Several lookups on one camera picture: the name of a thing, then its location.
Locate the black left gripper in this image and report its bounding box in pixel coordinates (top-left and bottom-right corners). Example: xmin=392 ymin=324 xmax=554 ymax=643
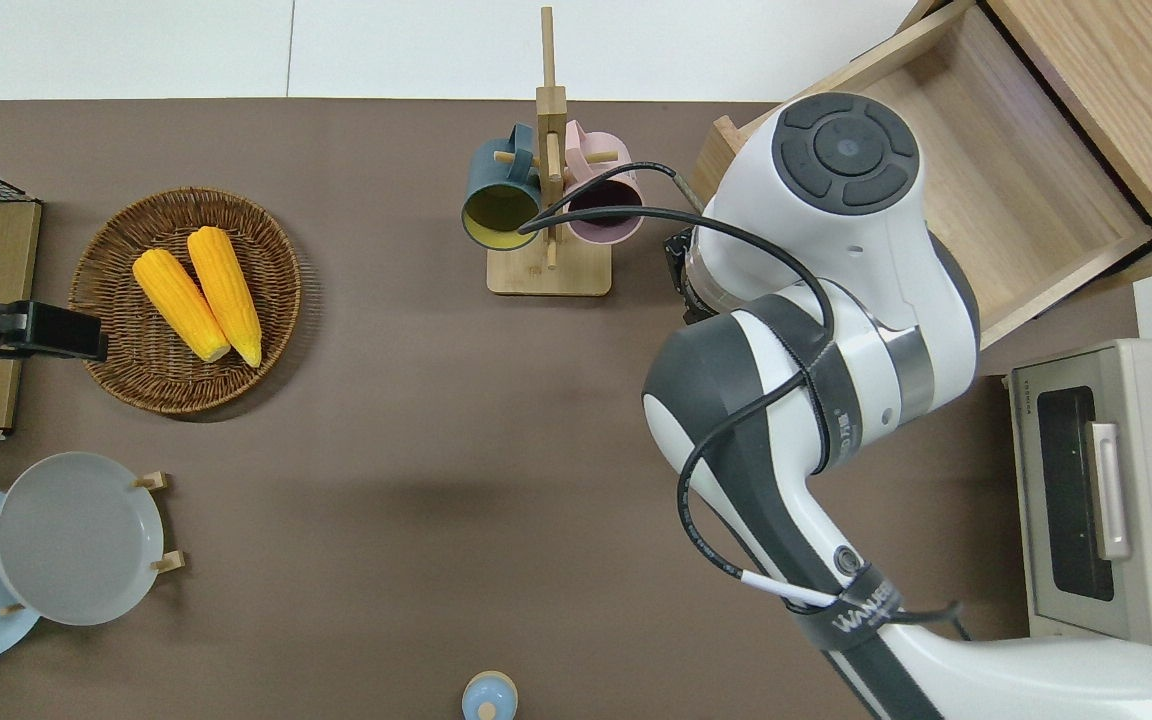
xmin=0 ymin=300 xmax=109 ymax=363

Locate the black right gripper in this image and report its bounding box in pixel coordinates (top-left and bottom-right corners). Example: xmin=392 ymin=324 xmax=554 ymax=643
xmin=664 ymin=228 xmax=713 ymax=324

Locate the wooden drawer with black handle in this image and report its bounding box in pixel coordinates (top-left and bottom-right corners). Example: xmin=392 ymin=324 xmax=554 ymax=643
xmin=689 ymin=0 xmax=1152 ymax=351

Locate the round wicker basket tray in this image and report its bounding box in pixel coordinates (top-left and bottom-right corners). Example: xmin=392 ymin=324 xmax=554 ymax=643
xmin=68 ymin=186 xmax=304 ymax=416

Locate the yellow corn cob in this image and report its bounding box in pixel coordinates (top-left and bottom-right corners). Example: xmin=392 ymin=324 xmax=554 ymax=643
xmin=132 ymin=248 xmax=233 ymax=364
xmin=186 ymin=226 xmax=265 ymax=369

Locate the wooden mug tree stand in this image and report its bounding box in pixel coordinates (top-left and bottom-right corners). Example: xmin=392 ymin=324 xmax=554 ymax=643
xmin=486 ymin=5 xmax=622 ymax=297

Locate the pink mug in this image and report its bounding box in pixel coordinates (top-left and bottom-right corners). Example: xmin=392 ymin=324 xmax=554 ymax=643
xmin=562 ymin=120 xmax=646 ymax=247

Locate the wooden plate rack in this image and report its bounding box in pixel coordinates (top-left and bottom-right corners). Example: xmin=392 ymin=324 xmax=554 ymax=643
xmin=0 ymin=470 xmax=187 ymax=617

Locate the grey plate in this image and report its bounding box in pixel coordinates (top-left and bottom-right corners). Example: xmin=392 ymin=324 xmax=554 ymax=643
xmin=0 ymin=451 xmax=166 ymax=627

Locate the dark blue mug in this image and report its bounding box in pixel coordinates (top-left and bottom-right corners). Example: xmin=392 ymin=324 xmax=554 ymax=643
xmin=461 ymin=122 xmax=545 ymax=252

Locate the white toaster oven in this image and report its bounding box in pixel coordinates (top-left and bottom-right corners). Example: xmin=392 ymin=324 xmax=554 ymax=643
xmin=1006 ymin=338 xmax=1152 ymax=666

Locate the blue lid with wooden knob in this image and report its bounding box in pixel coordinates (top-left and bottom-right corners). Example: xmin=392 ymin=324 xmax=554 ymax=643
xmin=462 ymin=671 xmax=519 ymax=720

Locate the wooden cabinet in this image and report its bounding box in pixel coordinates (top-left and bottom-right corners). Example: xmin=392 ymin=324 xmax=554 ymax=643
xmin=901 ymin=0 xmax=1152 ymax=291

